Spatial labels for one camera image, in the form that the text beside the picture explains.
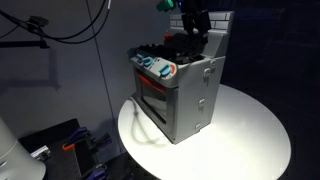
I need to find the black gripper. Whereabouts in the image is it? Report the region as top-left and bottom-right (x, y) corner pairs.
(181, 0), (212, 46)

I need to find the grey toy stove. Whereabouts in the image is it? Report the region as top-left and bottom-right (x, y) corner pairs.
(127, 10), (235, 145)

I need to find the black stovetop burner grate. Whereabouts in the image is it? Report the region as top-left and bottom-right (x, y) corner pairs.
(138, 33), (206, 65)

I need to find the grey oven door with window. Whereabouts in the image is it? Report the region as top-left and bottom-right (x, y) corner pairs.
(132, 66), (177, 136)

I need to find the black spring clamp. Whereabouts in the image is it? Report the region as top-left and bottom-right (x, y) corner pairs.
(89, 132), (113, 148)

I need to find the purple clamp with orange tip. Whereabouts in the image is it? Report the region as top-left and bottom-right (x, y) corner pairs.
(61, 126), (90, 152)

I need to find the purple spring clamp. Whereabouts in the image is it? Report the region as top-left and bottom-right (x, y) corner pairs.
(81, 163), (108, 180)

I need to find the black mounting board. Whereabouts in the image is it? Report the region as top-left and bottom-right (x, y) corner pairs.
(18, 118), (116, 180)

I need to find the teal gripper mount piece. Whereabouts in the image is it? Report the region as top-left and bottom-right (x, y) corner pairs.
(156, 0), (175, 12)

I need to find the red oven door handle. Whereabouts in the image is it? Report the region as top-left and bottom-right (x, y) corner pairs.
(137, 73), (167, 94)

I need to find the black hanging cable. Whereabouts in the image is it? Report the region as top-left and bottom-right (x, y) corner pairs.
(46, 0), (113, 46)
(43, 0), (110, 43)

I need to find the black camera on stand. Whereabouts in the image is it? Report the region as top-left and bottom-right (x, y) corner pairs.
(0, 9), (51, 50)

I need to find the thin black cable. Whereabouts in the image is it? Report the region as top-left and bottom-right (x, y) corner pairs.
(0, 24), (21, 40)

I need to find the silver metal bracket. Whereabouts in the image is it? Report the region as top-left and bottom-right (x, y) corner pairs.
(30, 145), (52, 161)

